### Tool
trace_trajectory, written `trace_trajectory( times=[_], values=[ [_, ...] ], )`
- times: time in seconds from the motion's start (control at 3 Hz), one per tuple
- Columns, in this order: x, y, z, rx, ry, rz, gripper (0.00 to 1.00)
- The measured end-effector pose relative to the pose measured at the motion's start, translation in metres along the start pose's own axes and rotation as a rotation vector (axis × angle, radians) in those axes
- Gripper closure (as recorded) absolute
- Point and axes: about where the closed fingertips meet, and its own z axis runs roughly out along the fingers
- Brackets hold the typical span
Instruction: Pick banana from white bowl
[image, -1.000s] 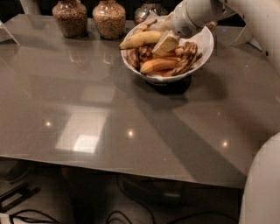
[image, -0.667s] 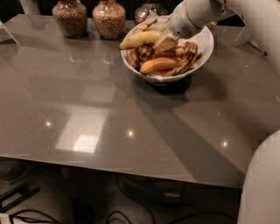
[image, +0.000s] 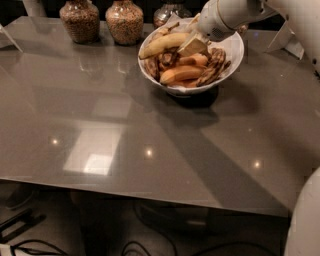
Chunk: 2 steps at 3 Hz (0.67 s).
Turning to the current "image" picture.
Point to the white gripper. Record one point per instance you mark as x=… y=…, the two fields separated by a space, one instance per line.
x=212 y=20

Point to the large yellow banana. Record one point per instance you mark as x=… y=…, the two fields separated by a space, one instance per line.
x=156 y=46

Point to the orange banana in middle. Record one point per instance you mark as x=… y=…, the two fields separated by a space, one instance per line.
x=195 y=59

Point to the orange banana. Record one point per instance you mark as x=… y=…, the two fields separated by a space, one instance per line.
x=195 y=59
x=181 y=73

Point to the white bowl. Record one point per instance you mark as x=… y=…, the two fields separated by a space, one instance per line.
x=168 y=59

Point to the brown spotted banana right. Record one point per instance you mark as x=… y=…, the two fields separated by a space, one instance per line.
x=217 y=65

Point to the orange banana in front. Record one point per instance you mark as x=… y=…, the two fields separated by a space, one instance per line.
x=181 y=73

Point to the small banana with stem behind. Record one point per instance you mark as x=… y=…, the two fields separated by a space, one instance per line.
x=164 y=30

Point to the dark spotted banana left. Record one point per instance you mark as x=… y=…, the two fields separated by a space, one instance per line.
x=151 y=67

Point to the glass jar of grains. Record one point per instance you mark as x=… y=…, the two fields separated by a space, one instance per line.
x=81 y=20
x=125 y=22

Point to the clear acrylic stand right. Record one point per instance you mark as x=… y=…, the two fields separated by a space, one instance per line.
x=286 y=39

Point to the clear acrylic stand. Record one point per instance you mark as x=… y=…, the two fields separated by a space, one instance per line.
x=286 y=39
x=6 y=40

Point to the left glass jar of grains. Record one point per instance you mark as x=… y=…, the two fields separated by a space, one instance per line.
x=81 y=20

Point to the clear acrylic stand left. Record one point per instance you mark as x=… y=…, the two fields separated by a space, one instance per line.
x=6 y=40

